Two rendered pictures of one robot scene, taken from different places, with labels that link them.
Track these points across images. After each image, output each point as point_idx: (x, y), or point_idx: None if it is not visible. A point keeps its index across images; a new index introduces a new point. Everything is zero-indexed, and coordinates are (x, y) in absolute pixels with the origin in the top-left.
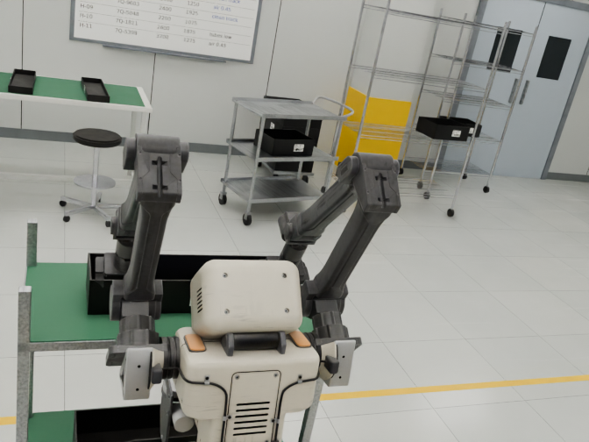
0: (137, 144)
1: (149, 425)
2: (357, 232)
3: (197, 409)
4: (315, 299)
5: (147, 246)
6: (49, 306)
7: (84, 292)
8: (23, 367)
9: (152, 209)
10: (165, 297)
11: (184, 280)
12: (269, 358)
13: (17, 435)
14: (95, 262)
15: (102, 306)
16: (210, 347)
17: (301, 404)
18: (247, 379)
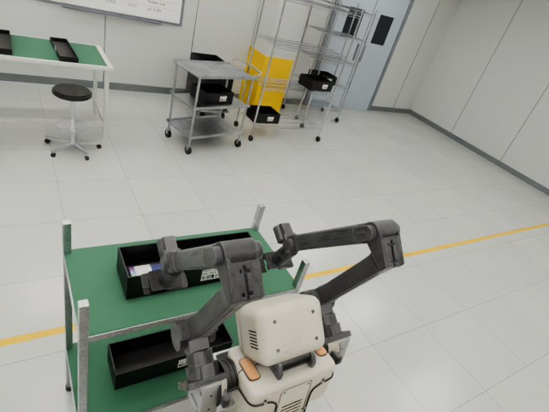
0: (225, 257)
1: (161, 342)
2: (366, 277)
3: None
4: None
5: (222, 319)
6: (94, 295)
7: (117, 275)
8: (83, 352)
9: (237, 306)
10: None
11: None
12: (305, 373)
13: (80, 391)
14: (123, 253)
15: (137, 292)
16: (262, 372)
17: (320, 393)
18: (290, 391)
